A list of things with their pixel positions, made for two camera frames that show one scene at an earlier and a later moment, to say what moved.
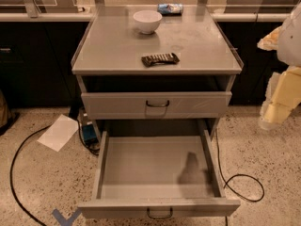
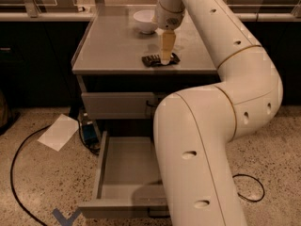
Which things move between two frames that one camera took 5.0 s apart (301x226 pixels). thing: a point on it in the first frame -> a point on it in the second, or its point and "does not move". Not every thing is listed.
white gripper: x=292 y=46 -> x=167 y=19
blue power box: x=88 y=135 does not move
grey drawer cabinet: x=120 y=95 does not move
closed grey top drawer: x=155 y=105 does not move
